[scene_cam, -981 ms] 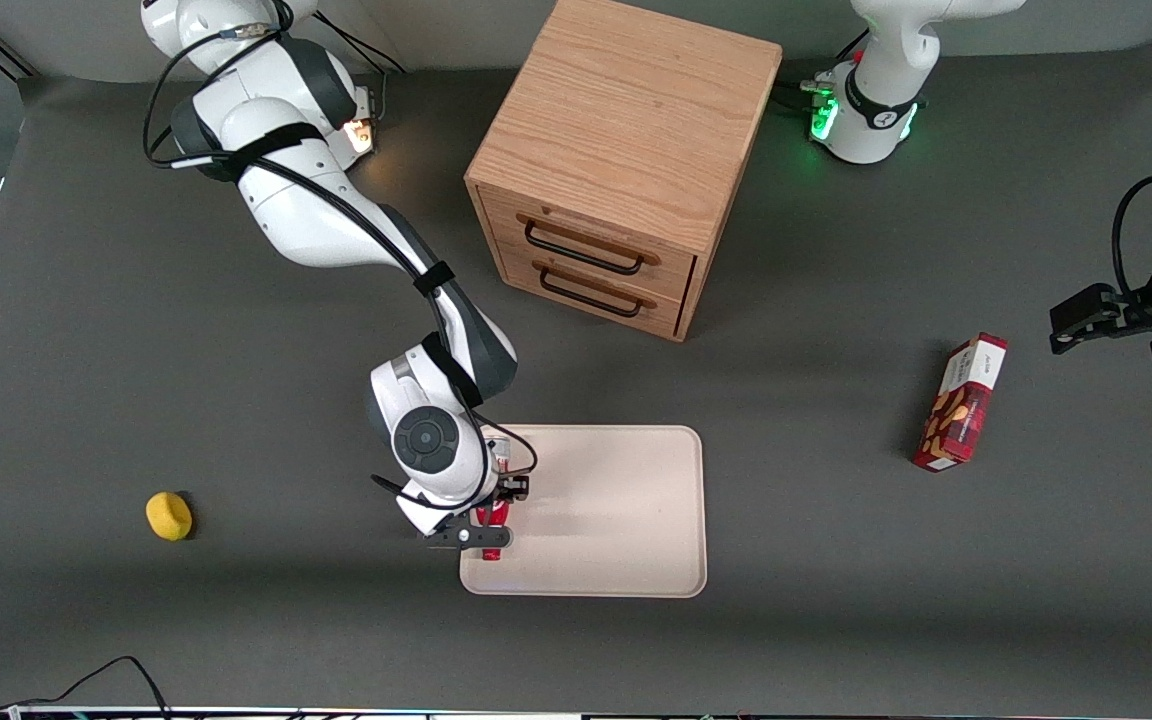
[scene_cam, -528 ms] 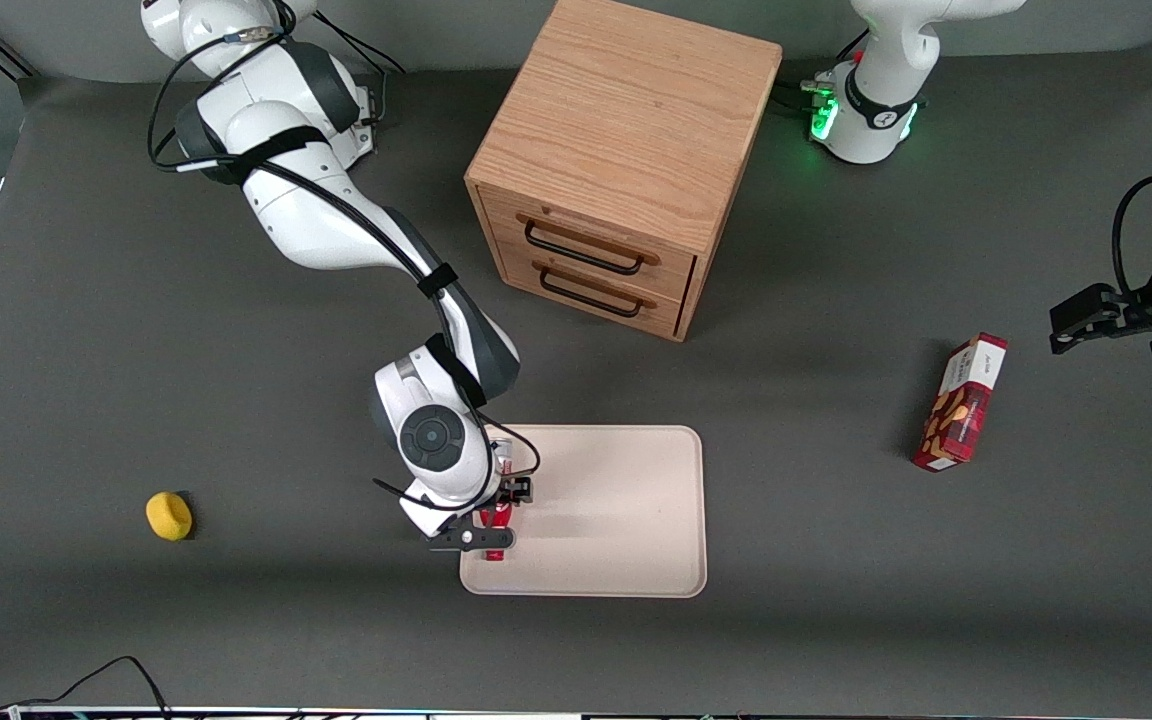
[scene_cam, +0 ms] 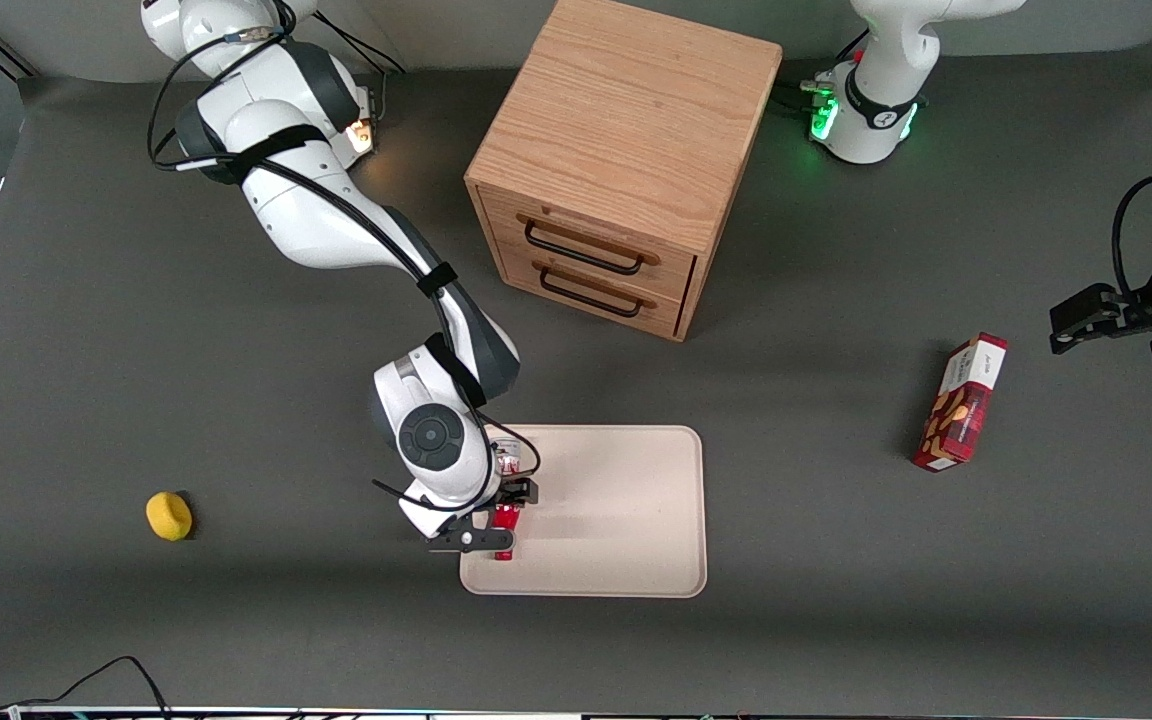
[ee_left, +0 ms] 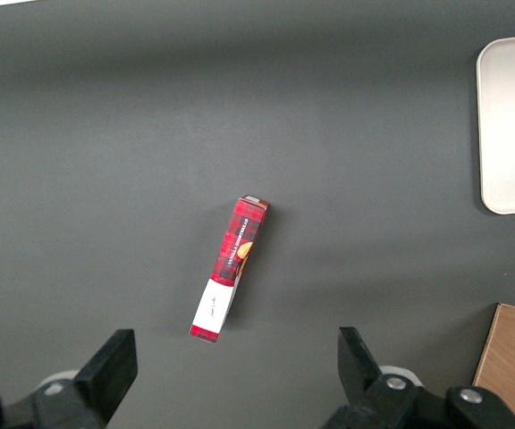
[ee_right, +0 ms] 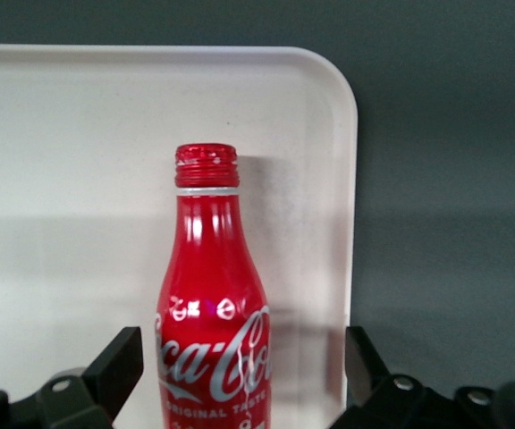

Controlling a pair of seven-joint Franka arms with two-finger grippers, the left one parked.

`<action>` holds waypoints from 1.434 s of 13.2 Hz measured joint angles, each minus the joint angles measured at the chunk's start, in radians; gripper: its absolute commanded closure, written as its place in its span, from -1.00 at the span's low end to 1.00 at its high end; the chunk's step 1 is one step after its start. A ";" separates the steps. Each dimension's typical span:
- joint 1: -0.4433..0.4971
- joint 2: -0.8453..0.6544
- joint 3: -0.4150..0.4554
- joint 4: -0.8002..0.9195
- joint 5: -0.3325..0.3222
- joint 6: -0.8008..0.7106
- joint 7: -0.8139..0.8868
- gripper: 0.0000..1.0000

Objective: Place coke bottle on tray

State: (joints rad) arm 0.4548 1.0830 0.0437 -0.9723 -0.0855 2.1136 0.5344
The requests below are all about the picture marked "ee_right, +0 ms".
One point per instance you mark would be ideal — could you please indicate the red coke bottle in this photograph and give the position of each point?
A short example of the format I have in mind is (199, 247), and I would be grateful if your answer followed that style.
(213, 268)

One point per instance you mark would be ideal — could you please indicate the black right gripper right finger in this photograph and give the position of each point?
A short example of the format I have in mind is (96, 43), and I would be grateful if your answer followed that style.
(387, 402)

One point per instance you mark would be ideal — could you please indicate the beige plastic tray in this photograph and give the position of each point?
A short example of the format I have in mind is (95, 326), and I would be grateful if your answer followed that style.
(83, 179)

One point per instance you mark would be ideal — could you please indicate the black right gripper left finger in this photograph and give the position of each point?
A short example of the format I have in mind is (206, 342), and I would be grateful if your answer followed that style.
(105, 380)

